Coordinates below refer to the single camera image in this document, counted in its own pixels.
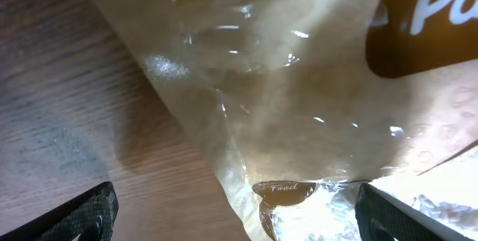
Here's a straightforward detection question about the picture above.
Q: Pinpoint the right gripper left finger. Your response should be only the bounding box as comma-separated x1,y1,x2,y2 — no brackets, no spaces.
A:
1,181,119,241

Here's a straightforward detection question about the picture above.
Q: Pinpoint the beige Pantree snack bag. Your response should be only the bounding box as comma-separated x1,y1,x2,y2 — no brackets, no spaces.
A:
93,0,477,240

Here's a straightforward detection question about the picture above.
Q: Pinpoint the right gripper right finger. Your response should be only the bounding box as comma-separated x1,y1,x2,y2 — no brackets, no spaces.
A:
355,184,471,241

